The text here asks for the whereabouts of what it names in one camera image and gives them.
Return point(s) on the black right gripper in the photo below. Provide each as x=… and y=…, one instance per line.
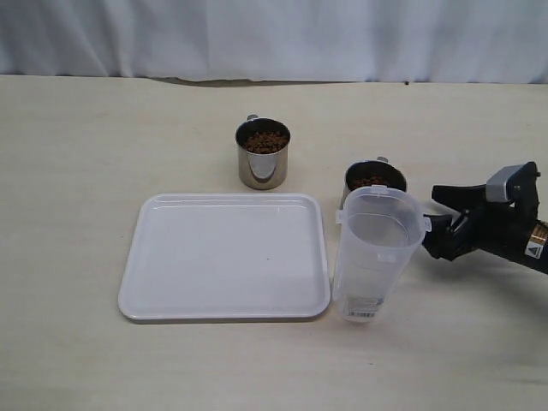
x=500, y=217

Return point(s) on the clear plastic tall container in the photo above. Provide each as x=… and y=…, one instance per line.
x=381, y=228

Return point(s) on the steel cup with pellets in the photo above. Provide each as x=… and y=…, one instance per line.
x=263, y=152

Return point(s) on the white curtain backdrop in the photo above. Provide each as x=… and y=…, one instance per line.
x=436, y=41

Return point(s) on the white plastic tray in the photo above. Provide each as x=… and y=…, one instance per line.
x=202, y=257

